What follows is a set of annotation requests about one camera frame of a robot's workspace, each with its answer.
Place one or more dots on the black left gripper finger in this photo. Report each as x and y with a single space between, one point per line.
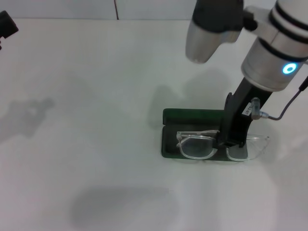
8 25

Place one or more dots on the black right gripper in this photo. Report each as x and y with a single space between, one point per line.
238 115

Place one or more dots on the clear frame glasses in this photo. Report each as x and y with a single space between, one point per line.
199 137

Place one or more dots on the green glasses case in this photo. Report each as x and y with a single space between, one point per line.
192 118

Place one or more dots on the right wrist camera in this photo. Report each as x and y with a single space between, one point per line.
211 21

